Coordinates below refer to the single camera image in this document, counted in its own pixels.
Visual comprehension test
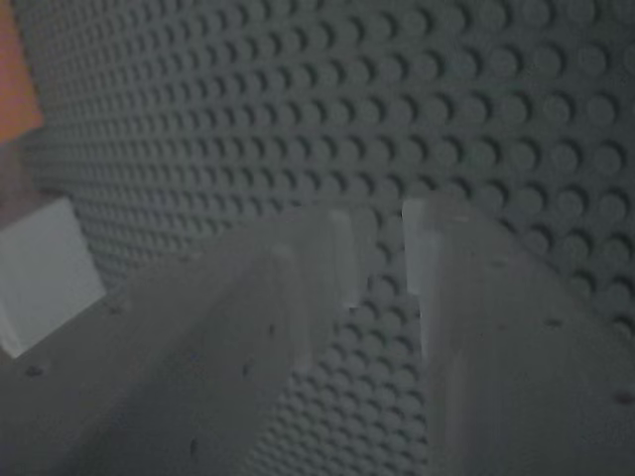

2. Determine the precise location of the white lego block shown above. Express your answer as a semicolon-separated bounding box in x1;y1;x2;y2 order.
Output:
0;197;108;359

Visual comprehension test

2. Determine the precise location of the grey Lego baseplate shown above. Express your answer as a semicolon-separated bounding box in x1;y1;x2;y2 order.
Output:
9;0;635;476

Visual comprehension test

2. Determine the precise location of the orange lego block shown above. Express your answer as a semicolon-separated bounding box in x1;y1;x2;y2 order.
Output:
0;0;46;145

